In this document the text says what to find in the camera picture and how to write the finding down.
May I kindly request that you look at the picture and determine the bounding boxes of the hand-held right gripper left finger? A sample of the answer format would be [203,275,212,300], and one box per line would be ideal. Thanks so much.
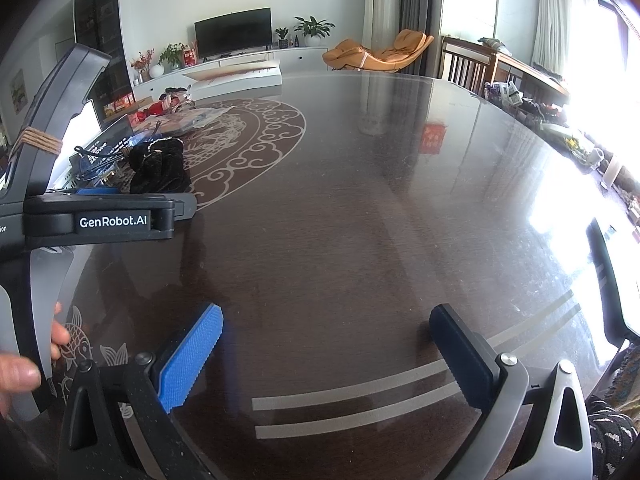
[59,302,224,480]

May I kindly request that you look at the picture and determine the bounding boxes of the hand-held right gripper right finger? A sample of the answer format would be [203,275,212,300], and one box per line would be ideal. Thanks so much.
[429,304,593,480]

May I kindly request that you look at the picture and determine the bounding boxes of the black velvet hair accessory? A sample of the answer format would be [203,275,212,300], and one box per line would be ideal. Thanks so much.
[128,137,192,195]

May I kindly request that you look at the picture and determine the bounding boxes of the rhinestone hair clip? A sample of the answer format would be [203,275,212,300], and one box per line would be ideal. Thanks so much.
[165,87,195,109]

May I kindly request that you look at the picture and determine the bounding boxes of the person's left hand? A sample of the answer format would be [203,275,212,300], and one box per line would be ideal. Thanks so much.
[0,302,71,417]

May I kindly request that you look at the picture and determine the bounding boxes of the dark blue printed box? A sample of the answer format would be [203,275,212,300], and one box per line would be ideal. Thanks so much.
[69,114,151,182]

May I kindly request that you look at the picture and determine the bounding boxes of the brown twine binding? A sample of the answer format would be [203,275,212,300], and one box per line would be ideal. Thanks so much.
[14,127,64,155]

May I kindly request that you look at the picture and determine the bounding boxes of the clear plastic bag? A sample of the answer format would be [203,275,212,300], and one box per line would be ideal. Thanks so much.
[150,104,236,137]

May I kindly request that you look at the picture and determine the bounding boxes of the cardboard box with red packs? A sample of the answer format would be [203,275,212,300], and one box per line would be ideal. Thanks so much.
[102,92,152,117]

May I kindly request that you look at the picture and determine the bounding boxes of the red flowers in white vase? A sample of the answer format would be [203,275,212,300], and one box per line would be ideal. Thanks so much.
[130,49,165,81]

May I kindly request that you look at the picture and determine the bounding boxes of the bushy green potted plant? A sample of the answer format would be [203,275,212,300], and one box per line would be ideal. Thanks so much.
[158,42,189,72]

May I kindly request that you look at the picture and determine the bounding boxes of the black display cabinet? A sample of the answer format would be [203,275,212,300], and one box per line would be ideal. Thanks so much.
[73,0,137,112]

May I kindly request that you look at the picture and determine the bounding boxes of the black white knit garment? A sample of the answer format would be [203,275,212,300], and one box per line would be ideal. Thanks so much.
[586,396,640,480]

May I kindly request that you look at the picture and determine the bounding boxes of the black television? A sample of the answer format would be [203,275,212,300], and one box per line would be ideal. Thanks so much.
[194,7,274,59]

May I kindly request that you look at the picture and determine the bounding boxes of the white television cabinet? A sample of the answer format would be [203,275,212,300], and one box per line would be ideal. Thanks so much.
[132,45,332,87]

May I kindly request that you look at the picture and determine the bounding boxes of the leafy plant in white pot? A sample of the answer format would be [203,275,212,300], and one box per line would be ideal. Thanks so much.
[293,15,335,49]

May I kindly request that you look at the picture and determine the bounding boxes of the orange lounge chair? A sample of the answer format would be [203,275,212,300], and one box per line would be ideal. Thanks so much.
[322,29,435,74]

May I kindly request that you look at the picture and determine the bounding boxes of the row of windowsill clutter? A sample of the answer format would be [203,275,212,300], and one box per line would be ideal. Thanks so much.
[481,79,640,243]

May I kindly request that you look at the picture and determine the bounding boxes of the beige sheer curtain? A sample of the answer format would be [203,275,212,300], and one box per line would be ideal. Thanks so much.
[361,0,404,67]

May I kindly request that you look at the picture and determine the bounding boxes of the wooden sideboard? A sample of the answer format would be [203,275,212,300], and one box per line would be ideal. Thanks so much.
[492,50,571,107]

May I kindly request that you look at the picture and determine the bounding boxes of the dark wooden chair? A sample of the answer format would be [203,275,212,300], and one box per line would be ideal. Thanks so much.
[439,36,497,97]

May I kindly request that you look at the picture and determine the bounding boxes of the grey curtain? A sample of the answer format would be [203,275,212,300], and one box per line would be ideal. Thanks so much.
[400,0,446,79]

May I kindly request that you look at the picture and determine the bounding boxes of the white window curtain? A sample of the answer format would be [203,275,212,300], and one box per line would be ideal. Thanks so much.
[530,0,601,82]

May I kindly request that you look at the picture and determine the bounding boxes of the framed wall picture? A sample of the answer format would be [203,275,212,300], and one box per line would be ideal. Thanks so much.
[10,69,29,114]

